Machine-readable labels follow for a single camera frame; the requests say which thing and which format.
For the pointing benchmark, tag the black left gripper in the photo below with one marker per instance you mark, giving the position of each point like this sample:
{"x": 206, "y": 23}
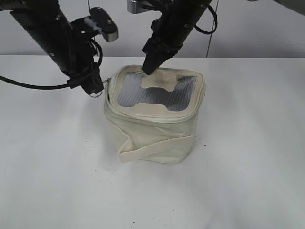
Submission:
{"x": 88, "y": 78}

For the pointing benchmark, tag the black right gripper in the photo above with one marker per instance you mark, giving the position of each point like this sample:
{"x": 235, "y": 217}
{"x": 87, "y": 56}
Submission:
{"x": 157, "y": 52}

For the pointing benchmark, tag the cream fabric zipper bag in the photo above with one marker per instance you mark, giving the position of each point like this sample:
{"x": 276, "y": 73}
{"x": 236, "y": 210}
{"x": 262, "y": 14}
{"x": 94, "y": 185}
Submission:
{"x": 154, "y": 117}

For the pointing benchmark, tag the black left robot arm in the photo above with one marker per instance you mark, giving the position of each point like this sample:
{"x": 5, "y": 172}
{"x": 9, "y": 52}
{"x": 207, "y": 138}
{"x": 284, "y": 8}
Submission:
{"x": 72, "y": 51}

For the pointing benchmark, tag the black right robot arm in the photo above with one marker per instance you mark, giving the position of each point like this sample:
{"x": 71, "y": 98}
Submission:
{"x": 178, "y": 19}

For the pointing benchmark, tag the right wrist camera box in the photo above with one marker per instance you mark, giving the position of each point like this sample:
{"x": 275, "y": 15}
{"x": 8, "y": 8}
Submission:
{"x": 141, "y": 6}

